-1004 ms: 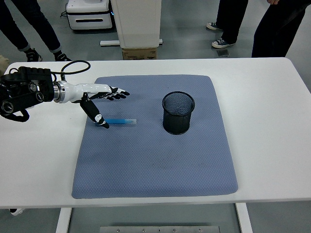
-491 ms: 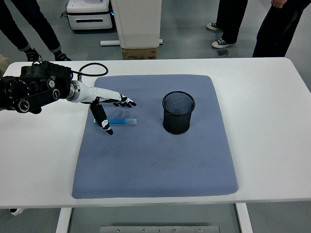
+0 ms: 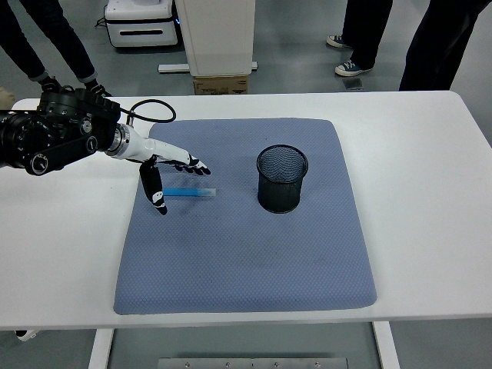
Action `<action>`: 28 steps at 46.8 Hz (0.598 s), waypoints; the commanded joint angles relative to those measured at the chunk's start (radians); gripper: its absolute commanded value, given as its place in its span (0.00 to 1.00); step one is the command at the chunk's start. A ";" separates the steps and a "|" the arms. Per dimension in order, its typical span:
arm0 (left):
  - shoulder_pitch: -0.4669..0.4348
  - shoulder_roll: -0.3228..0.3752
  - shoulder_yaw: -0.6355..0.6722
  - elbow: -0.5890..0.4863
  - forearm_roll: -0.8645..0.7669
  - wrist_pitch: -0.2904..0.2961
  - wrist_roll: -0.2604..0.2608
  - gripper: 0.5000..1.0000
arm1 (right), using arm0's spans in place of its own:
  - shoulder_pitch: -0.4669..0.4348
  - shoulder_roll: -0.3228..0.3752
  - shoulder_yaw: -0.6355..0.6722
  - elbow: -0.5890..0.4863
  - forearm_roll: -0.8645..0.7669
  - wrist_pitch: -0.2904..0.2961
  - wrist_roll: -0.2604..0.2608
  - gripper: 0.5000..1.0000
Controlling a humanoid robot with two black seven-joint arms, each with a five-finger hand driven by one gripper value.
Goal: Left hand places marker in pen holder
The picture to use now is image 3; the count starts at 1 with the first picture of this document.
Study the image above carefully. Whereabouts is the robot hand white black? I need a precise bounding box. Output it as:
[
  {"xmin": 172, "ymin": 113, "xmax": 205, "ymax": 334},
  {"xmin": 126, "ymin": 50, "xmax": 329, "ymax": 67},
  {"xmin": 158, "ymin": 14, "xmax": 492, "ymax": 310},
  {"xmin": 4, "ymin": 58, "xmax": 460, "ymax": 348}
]
[{"xmin": 125, "ymin": 128, "xmax": 212, "ymax": 217}]

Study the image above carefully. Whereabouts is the blue marker with clear cap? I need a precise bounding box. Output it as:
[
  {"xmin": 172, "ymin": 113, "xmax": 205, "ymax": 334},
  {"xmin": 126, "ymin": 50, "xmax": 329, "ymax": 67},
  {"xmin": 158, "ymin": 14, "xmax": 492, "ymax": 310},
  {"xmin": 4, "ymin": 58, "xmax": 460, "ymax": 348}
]
[{"xmin": 161, "ymin": 187, "xmax": 218, "ymax": 198}]

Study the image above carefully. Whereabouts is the black mesh pen holder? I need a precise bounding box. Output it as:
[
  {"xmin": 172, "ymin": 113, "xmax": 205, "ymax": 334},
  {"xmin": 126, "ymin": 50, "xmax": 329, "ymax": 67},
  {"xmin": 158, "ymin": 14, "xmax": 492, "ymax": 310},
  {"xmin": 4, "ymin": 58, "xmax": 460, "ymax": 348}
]
[{"xmin": 256, "ymin": 144, "xmax": 310, "ymax": 214}]

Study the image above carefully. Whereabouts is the brown cardboard box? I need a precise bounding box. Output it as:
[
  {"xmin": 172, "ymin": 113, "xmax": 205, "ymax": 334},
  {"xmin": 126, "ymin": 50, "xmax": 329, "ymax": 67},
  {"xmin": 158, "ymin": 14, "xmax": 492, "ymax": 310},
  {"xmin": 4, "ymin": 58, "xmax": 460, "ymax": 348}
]
[{"xmin": 193, "ymin": 75, "xmax": 250, "ymax": 95}]

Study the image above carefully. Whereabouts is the white mobile machine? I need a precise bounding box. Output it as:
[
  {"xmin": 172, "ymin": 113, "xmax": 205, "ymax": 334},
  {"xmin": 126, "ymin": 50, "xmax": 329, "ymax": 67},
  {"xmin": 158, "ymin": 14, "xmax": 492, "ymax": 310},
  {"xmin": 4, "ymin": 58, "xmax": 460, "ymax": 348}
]
[{"xmin": 104, "ymin": 0, "xmax": 182, "ymax": 49}]

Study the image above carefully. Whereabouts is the blue-grey textured mat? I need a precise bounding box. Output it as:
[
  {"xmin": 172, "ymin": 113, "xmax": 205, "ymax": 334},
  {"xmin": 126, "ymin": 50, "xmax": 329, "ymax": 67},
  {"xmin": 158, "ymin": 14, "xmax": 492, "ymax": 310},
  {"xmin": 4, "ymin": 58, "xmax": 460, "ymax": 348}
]
[{"xmin": 114, "ymin": 118, "xmax": 378, "ymax": 316}]

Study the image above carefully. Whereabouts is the white cabinet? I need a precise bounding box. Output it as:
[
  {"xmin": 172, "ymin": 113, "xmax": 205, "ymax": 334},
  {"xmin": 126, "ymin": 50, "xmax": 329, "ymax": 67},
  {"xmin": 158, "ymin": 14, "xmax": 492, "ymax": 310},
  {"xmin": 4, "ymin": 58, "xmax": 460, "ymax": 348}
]
[{"xmin": 175, "ymin": 0, "xmax": 258, "ymax": 77}]

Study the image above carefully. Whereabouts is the person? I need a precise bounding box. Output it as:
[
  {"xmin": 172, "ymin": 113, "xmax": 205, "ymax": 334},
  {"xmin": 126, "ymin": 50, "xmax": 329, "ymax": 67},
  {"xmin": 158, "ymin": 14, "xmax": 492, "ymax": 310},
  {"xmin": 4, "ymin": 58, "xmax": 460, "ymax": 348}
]
[
  {"xmin": 326, "ymin": 0, "xmax": 394, "ymax": 77},
  {"xmin": 0, "ymin": 0, "xmax": 113, "ymax": 98},
  {"xmin": 398, "ymin": 0, "xmax": 492, "ymax": 92}
]

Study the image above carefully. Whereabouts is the tan object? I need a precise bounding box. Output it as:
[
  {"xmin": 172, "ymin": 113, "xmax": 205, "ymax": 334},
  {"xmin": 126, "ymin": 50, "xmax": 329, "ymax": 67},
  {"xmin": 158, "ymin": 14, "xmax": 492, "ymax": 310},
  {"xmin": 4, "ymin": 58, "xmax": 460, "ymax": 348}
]
[{"xmin": 0, "ymin": 86, "xmax": 16, "ymax": 111}]

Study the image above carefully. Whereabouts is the white table leg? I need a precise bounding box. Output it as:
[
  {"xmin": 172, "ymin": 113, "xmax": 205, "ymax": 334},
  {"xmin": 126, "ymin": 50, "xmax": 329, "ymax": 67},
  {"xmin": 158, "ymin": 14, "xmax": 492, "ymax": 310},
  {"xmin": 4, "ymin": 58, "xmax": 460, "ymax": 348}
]
[
  {"xmin": 87, "ymin": 328, "xmax": 115, "ymax": 369},
  {"xmin": 371, "ymin": 321, "xmax": 401, "ymax": 369}
]

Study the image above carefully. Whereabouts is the small white black object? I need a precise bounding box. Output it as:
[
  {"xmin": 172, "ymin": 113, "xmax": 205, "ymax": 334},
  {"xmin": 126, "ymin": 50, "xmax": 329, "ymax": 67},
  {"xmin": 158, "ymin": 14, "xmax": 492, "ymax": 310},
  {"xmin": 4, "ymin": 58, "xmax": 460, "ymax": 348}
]
[{"xmin": 15, "ymin": 328, "xmax": 42, "ymax": 343}]

